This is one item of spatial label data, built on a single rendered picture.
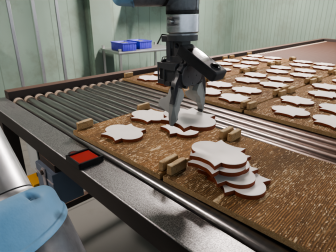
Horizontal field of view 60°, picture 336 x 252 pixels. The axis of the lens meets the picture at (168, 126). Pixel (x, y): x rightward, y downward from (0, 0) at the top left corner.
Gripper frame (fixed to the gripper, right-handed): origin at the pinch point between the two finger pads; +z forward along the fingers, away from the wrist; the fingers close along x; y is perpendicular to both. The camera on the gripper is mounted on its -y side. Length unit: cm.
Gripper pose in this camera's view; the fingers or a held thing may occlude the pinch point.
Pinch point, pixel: (189, 118)
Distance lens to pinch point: 72.9
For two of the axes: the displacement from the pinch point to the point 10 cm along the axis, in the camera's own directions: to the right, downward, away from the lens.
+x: -6.8, 2.7, -6.8
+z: 0.2, 9.4, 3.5
